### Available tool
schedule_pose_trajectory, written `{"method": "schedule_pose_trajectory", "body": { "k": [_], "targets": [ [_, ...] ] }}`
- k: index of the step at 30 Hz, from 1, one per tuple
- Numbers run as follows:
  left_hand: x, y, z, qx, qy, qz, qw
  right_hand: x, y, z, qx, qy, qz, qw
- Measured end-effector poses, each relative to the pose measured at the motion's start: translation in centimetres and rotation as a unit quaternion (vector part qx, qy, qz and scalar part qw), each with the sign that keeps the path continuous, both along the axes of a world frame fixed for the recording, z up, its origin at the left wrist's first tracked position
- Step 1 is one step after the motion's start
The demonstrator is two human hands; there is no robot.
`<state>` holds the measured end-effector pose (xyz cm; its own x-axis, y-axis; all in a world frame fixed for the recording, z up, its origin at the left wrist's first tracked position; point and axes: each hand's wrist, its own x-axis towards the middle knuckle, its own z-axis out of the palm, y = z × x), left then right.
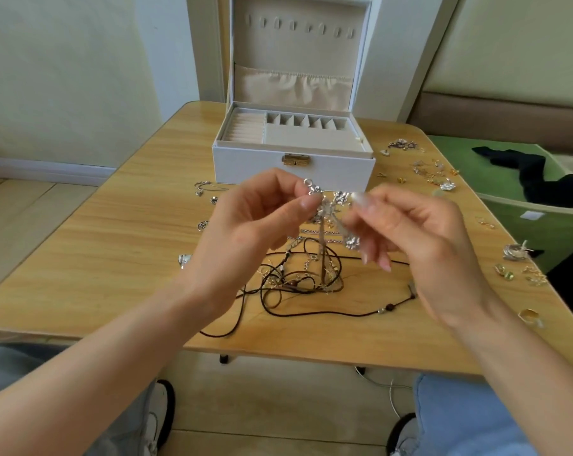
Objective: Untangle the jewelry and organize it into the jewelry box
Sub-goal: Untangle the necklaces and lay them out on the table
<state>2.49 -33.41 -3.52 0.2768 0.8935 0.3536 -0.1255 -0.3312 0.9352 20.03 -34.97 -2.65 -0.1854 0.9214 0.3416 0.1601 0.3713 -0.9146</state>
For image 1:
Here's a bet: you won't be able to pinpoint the person's left hand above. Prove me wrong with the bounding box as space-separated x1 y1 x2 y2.
177 168 326 310

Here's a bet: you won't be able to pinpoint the person's right hand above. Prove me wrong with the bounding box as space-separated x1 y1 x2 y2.
336 182 501 329

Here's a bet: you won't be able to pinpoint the thin silver chain necklace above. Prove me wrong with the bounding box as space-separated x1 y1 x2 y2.
193 179 229 198

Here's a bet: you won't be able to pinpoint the bow pendant cord necklace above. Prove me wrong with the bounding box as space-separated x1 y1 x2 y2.
177 251 250 340

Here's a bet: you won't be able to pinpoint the square pendant cord necklace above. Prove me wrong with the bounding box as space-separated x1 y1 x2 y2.
261 256 419 319

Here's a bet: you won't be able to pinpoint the tangle of necklaces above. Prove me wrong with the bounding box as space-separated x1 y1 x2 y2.
258 178 364 298

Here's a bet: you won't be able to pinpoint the small earrings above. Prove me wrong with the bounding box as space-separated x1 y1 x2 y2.
376 137 551 329

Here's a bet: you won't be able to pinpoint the white jewelry box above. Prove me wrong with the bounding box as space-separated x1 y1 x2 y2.
211 0 377 194

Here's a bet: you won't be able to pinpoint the person's right forearm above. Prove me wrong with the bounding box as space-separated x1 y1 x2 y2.
462 299 573 456

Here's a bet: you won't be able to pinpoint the person's left forearm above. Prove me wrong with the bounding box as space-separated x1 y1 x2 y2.
0 280 212 456

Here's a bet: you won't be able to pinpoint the black cloth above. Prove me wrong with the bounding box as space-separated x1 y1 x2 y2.
471 145 573 209

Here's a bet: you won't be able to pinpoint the white cable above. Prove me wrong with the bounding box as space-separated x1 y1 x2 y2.
355 365 411 414

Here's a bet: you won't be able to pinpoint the black strap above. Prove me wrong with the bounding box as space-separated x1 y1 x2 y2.
154 379 176 450

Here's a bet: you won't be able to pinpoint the beige padded wall panel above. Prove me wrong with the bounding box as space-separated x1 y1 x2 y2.
410 0 573 141

